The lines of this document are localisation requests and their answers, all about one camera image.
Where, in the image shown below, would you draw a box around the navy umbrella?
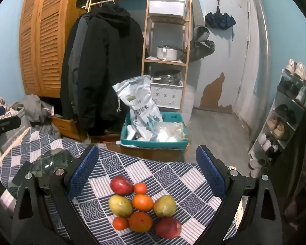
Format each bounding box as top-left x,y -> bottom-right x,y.
205,0 -> 237,41

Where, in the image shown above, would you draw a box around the red apple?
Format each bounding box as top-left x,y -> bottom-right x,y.
110,176 -> 134,196
155,217 -> 182,240

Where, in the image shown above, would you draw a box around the grey metal pipe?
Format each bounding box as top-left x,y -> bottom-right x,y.
249,0 -> 270,143

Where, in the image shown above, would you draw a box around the white pot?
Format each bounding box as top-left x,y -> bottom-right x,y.
157,45 -> 188,62

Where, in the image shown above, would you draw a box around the large orange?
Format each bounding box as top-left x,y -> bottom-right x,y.
128,212 -> 153,233

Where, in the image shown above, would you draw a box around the shoe rack with shoes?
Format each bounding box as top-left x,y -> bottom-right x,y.
249,59 -> 306,178

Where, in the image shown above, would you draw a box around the clear plastic bag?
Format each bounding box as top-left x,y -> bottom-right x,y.
150,122 -> 186,142

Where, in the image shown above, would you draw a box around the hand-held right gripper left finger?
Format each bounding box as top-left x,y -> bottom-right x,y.
11,144 -> 100,245

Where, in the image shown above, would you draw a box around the yellow pear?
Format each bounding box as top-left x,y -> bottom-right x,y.
109,195 -> 133,218
153,195 -> 177,217

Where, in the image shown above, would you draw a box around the white storage bin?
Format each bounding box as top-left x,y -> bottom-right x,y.
148,0 -> 188,18

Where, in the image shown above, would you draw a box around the cardboard box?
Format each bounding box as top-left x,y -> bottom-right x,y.
120,144 -> 185,162

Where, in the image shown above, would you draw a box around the black coat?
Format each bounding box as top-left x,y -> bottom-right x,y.
60,5 -> 144,136

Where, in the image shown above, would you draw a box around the white patterned storage box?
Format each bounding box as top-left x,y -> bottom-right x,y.
150,80 -> 184,109

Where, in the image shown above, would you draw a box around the pale blue door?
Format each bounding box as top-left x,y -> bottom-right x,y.
189,0 -> 251,113

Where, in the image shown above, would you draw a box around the white rice bag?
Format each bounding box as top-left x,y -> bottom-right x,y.
113,75 -> 164,140

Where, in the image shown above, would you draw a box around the grey hanging backpack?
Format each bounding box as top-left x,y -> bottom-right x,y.
190,26 -> 216,62

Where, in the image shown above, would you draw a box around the white shoe rack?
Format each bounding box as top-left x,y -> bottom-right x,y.
248,68 -> 306,177

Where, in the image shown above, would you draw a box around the wooden louvred wardrobe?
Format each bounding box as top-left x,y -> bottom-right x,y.
19,0 -> 92,99

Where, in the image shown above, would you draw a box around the medium orange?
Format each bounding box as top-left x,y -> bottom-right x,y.
132,194 -> 154,212

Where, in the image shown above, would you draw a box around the grey jacket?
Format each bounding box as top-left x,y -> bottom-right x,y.
66,14 -> 92,113

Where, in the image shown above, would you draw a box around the teal plastic crate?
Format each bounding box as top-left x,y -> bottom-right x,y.
120,111 -> 190,156

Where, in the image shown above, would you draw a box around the wooden shelf rack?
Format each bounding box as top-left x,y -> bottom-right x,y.
141,0 -> 192,113

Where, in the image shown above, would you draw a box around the steel steamer pot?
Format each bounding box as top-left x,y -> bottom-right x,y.
152,69 -> 181,85

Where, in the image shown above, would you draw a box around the grey tote bag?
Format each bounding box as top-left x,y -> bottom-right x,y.
0,122 -> 34,157

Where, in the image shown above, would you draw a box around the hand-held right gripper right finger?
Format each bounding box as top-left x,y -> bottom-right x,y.
196,145 -> 283,245

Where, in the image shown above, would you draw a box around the pile of grey clothes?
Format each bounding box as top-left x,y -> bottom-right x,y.
0,94 -> 60,134

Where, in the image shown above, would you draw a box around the blue checkered tablecloth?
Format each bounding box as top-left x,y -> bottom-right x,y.
0,126 -> 246,245

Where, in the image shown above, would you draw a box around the wooden drawer box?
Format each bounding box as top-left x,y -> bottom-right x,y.
51,116 -> 88,142

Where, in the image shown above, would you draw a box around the small orange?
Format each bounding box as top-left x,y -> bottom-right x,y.
113,216 -> 129,231
134,182 -> 148,195

